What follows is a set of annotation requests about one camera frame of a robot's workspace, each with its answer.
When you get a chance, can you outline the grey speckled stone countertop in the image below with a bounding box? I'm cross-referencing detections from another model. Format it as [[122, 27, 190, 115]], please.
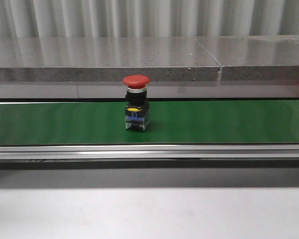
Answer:
[[0, 35, 299, 82]]

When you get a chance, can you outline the aluminium conveyor frame rail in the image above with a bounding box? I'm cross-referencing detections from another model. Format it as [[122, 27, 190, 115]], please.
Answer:
[[0, 143, 299, 162]]

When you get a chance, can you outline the white corrugated curtain backdrop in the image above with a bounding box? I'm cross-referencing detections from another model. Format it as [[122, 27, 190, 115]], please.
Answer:
[[0, 0, 299, 37]]

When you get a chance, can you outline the green conveyor belt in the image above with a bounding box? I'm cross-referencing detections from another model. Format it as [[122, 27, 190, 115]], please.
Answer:
[[0, 100, 299, 146]]

